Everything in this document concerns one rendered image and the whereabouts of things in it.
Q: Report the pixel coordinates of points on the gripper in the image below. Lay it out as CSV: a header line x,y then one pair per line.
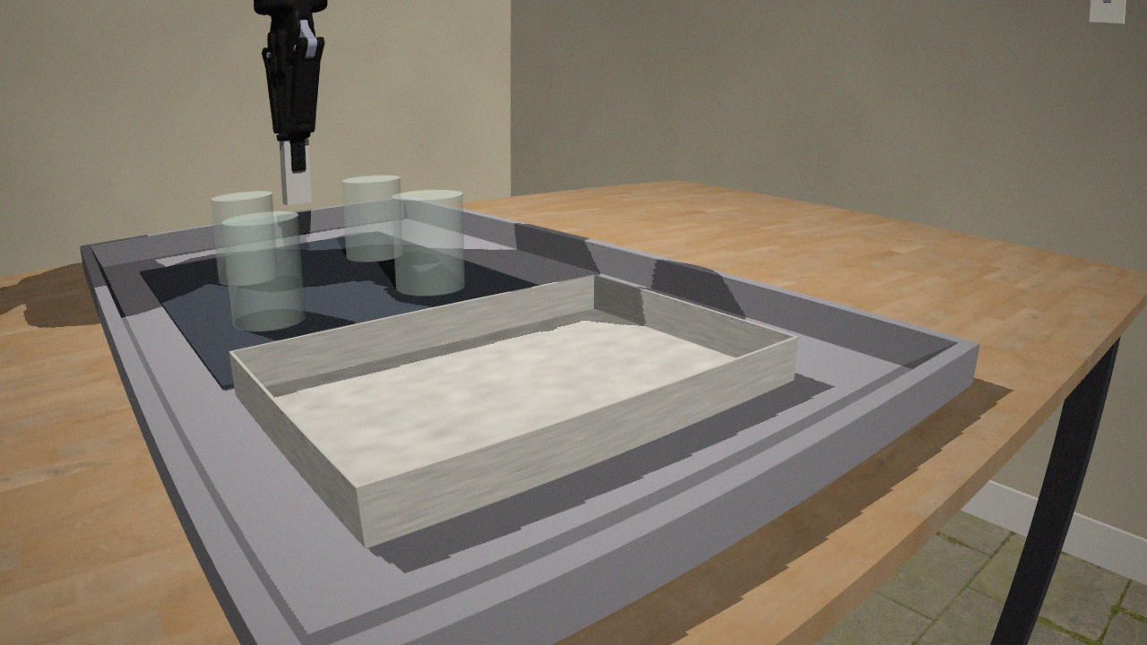
x,y
294,108

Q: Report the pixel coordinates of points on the grey rectangular tray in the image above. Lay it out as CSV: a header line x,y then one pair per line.
x,y
375,398

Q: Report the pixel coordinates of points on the clear glass cylinder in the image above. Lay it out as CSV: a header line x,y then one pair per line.
x,y
428,242
264,270
367,207
231,205

